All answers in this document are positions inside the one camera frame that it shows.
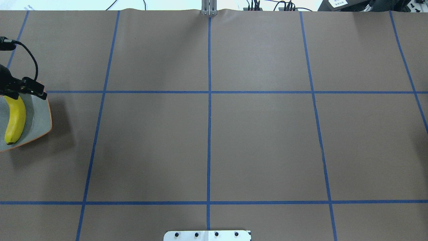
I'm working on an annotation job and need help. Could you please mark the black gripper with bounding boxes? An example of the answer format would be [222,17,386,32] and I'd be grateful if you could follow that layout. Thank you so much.
[0,65,47,100]

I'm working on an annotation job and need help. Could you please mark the brown paper table mat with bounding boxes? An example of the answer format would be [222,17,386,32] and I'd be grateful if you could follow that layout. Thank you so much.
[1,9,427,241]

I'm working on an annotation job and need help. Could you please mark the white mounting base plate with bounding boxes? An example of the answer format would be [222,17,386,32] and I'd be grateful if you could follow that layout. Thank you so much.
[163,230,252,241]

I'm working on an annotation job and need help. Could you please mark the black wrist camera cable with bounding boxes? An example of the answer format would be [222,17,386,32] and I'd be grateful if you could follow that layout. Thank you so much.
[13,40,39,82]

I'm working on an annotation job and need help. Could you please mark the large yellow banana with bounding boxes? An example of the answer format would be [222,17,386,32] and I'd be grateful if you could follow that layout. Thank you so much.
[4,96,26,145]

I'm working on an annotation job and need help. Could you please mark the aluminium frame post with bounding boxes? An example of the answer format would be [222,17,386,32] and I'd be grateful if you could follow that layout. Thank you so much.
[201,0,218,17]

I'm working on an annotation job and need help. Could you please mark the square grey orange-rimmed plate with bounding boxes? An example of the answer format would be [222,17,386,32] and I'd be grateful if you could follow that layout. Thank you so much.
[0,94,52,153]

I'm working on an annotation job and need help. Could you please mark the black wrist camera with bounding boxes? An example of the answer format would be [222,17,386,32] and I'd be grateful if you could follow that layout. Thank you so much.
[0,36,16,51]

